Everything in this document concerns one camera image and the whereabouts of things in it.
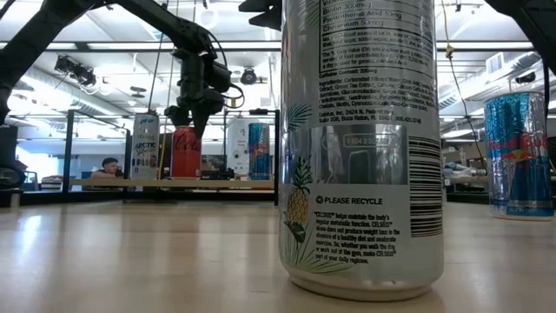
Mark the black ceiling spotlight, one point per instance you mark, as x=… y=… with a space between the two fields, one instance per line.
x=76 y=71

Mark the white background machine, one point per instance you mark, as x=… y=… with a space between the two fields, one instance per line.
x=238 y=143

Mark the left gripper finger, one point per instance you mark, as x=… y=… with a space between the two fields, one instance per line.
x=202 y=119
x=178 y=116

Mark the red Coca-Cola can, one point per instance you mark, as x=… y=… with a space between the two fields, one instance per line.
x=186 y=156

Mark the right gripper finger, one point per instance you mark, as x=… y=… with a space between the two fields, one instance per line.
x=271 y=19
x=260 y=5

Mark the person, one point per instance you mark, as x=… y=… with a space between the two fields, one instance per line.
x=108 y=167

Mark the black office chair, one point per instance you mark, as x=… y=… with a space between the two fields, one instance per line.
x=8 y=148

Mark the blue silver Red Bull can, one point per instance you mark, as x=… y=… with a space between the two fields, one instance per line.
x=259 y=152
x=517 y=165

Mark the white Celsius can pineapple print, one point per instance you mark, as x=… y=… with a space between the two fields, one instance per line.
x=360 y=174

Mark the white Celsius Arctic Vibe can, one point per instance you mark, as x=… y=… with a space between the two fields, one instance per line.
x=144 y=148

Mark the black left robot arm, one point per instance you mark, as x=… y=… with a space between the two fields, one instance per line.
x=26 y=48

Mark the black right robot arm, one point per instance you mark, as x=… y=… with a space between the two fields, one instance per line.
x=534 y=26

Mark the black ceiling camera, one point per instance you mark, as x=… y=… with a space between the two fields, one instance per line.
x=525 y=78

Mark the black overhead camera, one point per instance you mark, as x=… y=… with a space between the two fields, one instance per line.
x=248 y=77

